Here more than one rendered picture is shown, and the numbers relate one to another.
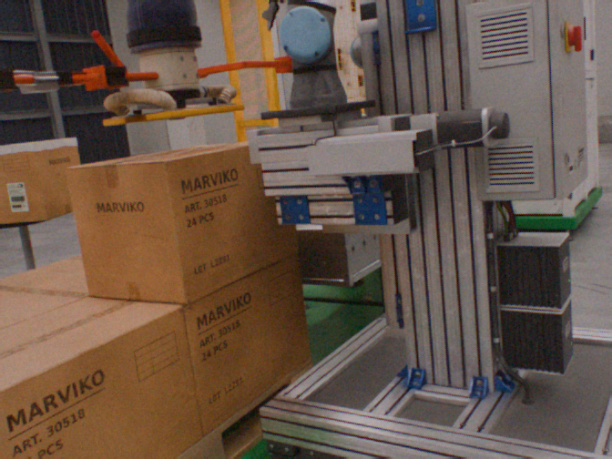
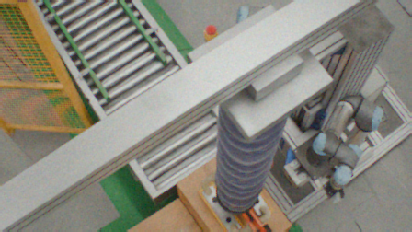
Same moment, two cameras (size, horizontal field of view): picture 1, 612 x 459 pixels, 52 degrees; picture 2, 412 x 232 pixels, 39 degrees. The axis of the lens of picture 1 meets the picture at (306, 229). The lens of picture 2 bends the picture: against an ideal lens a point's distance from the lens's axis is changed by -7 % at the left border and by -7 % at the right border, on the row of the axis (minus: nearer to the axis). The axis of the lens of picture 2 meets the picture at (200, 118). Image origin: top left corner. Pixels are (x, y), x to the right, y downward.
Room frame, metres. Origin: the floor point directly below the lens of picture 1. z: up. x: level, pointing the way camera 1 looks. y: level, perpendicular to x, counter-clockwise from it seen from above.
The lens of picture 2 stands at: (1.88, 1.08, 4.46)
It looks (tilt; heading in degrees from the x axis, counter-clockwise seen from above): 70 degrees down; 295
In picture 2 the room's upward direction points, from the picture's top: 3 degrees counter-clockwise
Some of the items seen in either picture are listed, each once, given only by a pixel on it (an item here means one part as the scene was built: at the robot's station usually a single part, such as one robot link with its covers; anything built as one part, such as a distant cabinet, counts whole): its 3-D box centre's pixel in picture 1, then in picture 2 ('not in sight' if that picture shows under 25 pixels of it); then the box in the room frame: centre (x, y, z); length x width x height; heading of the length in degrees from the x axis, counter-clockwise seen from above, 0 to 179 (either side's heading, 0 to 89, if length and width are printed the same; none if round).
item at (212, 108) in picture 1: (198, 107); (250, 191); (1.97, 0.29, 1.08); 0.34 x 0.10 x 0.05; 146
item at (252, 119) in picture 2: not in sight; (260, 70); (2.02, 0.37, 2.85); 0.30 x 0.30 x 0.05; 57
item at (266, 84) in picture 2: not in sight; (262, 61); (2.02, 0.37, 2.91); 0.16 x 0.16 x 0.10; 57
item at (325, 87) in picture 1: (316, 86); (319, 152); (1.69, -0.07, 1.09); 0.15 x 0.15 x 0.10
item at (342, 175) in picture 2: not in sight; (341, 176); (1.59, 0.24, 1.82); 0.09 x 0.08 x 0.11; 83
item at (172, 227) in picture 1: (192, 213); (233, 211); (2.03, 0.36, 0.74); 0.60 x 0.40 x 0.40; 148
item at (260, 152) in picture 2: not in sight; (248, 137); (2.02, 0.37, 2.22); 0.24 x 0.24 x 1.25
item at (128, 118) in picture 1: (154, 112); (221, 210); (2.08, 0.44, 1.08); 0.34 x 0.10 x 0.05; 146
